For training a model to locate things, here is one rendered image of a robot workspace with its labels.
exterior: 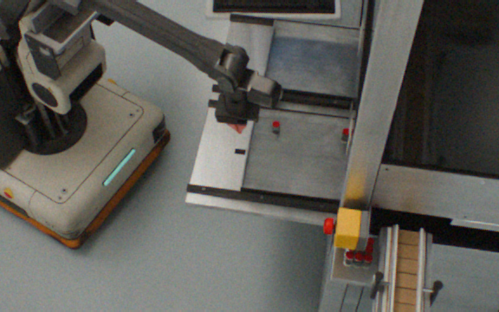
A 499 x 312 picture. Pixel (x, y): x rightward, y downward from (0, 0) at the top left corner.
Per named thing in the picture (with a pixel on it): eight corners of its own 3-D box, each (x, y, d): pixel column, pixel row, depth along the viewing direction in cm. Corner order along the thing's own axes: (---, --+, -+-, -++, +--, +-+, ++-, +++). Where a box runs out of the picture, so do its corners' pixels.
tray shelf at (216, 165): (384, 33, 222) (385, 29, 221) (366, 231, 184) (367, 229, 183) (232, 15, 227) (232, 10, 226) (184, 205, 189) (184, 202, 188)
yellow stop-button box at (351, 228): (366, 225, 174) (369, 211, 168) (363, 251, 170) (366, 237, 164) (334, 220, 175) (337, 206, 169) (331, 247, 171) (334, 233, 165)
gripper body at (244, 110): (257, 124, 166) (256, 105, 159) (214, 120, 167) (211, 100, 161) (262, 102, 169) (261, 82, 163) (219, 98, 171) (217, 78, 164)
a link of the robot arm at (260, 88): (230, 42, 154) (215, 76, 151) (281, 57, 151) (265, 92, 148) (238, 70, 164) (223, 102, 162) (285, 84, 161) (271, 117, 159)
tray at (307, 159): (375, 129, 200) (377, 122, 197) (369, 211, 186) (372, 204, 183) (255, 115, 203) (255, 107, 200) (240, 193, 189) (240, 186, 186)
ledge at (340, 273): (390, 243, 182) (391, 239, 181) (386, 289, 175) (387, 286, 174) (335, 234, 184) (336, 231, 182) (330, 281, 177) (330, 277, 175)
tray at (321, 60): (384, 41, 218) (385, 32, 215) (379, 107, 204) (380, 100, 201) (274, 27, 221) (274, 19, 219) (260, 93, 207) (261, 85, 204)
